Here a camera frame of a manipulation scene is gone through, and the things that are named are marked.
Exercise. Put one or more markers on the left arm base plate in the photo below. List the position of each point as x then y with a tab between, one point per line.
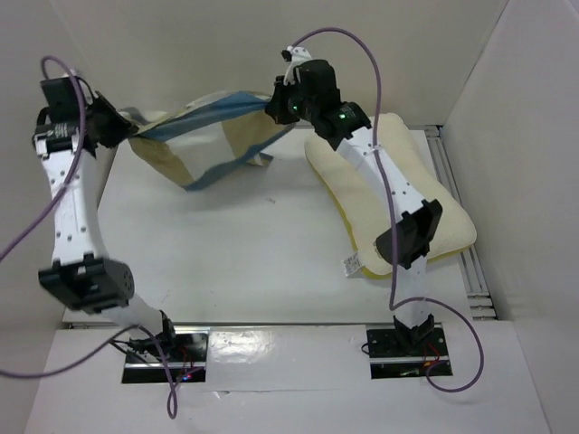
186	359

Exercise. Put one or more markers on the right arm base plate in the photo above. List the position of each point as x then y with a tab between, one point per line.
388	359

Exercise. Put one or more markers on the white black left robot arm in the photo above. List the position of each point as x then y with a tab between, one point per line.
82	275

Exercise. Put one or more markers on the white pillow care label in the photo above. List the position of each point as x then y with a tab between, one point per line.
352	264

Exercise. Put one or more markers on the cream yellow-edged pillow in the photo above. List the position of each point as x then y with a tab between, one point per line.
361	211

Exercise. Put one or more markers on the blue beige striped pillowcase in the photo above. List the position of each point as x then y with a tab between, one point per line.
208	139

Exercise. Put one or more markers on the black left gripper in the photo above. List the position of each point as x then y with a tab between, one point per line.
124	128

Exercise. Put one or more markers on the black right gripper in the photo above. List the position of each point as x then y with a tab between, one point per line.
278	106

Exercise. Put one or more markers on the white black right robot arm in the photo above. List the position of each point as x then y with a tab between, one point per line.
414	220

